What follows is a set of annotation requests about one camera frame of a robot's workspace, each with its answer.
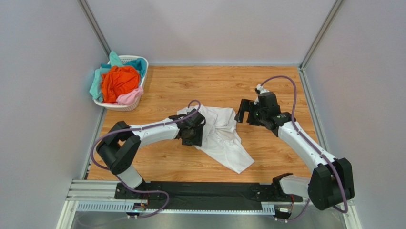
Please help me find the white t-shirt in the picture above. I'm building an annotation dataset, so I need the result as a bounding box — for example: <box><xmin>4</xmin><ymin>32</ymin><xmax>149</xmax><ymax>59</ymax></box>
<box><xmin>197</xmin><ymin>105</ymin><xmax>254</xmax><ymax>174</ymax></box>

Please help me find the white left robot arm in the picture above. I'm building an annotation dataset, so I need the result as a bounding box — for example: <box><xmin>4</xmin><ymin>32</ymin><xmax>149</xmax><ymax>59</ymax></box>
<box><xmin>95</xmin><ymin>109</ymin><xmax>206</xmax><ymax>189</ymax></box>

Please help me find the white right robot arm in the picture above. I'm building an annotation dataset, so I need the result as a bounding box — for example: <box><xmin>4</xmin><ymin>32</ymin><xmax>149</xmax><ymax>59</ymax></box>
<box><xmin>234</xmin><ymin>92</ymin><xmax>355</xmax><ymax>210</ymax></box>

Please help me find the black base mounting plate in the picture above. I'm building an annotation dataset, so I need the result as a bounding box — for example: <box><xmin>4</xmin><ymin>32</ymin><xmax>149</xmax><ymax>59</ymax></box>
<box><xmin>114</xmin><ymin>181</ymin><xmax>303</xmax><ymax>210</ymax></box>

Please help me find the pink t-shirt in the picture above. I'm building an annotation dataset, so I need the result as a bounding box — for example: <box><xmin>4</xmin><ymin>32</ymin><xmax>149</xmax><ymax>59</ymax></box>
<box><xmin>116</xmin><ymin>87</ymin><xmax>144</xmax><ymax>105</ymax></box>

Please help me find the orange t-shirt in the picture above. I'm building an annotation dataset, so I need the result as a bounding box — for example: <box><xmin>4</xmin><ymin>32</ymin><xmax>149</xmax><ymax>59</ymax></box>
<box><xmin>101</xmin><ymin>66</ymin><xmax>141</xmax><ymax>103</ymax></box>

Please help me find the white plastic laundry basket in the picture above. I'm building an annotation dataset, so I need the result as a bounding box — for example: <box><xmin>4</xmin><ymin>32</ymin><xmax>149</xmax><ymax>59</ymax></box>
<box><xmin>90</xmin><ymin>52</ymin><xmax>149</xmax><ymax>112</ymax></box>

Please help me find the teal t-shirt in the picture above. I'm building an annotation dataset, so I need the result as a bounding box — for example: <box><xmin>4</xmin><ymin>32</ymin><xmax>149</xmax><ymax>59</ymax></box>
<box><xmin>89</xmin><ymin>51</ymin><xmax>148</xmax><ymax>105</ymax></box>

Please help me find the aluminium frame rail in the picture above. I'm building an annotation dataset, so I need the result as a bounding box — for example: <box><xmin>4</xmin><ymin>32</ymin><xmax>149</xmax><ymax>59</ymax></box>
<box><xmin>56</xmin><ymin>179</ymin><xmax>362</xmax><ymax>229</ymax></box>

